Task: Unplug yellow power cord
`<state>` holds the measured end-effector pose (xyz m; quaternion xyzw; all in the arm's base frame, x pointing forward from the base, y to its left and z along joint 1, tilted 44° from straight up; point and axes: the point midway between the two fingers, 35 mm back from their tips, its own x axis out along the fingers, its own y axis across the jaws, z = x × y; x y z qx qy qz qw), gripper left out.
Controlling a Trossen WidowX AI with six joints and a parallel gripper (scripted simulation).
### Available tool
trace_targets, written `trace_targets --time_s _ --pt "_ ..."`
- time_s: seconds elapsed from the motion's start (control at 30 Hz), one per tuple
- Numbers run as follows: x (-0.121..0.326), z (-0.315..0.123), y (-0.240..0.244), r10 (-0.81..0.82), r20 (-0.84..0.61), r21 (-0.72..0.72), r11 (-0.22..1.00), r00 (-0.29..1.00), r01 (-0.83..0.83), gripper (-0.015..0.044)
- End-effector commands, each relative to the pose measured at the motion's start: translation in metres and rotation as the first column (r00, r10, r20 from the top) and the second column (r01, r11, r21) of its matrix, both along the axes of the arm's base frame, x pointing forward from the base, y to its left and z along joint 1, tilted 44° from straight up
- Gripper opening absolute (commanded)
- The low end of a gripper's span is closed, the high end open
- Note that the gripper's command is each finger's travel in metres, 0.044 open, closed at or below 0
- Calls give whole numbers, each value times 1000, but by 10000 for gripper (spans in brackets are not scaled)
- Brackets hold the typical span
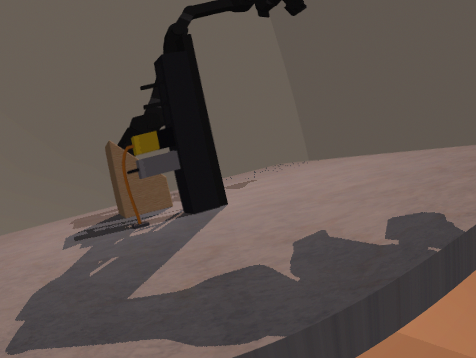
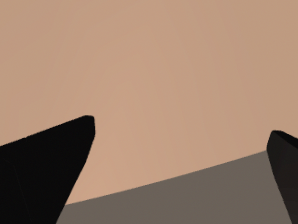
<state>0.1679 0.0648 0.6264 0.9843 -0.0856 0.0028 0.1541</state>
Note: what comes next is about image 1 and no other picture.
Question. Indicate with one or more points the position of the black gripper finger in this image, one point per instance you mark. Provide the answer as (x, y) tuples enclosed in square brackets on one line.
[(294, 3)]

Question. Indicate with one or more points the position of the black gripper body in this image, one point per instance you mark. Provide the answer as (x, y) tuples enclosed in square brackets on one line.
[(295, 11)]

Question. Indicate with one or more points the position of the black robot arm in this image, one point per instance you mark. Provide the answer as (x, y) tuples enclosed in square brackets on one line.
[(138, 124)]

